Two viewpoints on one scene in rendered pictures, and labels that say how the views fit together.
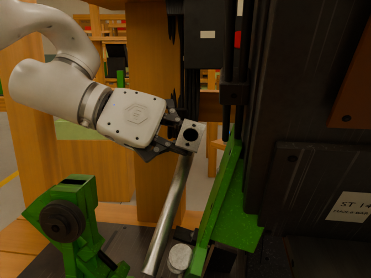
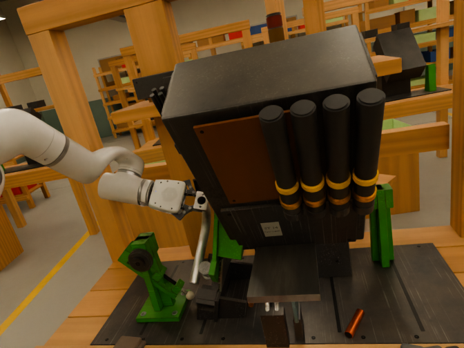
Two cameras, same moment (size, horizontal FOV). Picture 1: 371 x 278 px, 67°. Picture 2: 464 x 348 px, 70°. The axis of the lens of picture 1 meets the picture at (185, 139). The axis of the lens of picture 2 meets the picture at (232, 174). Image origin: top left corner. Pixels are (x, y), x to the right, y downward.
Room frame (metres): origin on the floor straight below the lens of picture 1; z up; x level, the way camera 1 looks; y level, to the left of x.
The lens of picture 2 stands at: (-0.45, -0.20, 1.63)
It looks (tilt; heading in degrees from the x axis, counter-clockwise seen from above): 19 degrees down; 5
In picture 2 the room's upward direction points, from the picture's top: 12 degrees counter-clockwise
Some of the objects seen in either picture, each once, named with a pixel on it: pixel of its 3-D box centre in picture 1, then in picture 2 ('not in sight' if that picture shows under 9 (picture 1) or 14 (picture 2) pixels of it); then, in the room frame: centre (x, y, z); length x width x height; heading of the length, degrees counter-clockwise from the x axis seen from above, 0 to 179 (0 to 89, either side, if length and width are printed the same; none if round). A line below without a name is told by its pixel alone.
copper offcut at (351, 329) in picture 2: not in sight; (354, 322); (0.26, -0.37, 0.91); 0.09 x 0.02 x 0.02; 142
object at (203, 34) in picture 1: (224, 33); not in sight; (0.67, -0.09, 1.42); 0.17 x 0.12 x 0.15; 81
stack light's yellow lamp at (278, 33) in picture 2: not in sight; (276, 36); (0.73, -0.33, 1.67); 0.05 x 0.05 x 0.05
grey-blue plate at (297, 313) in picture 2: not in sight; (296, 308); (0.28, -0.23, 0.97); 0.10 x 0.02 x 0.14; 171
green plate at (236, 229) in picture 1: (237, 194); (229, 230); (0.40, -0.08, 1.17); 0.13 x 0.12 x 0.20; 81
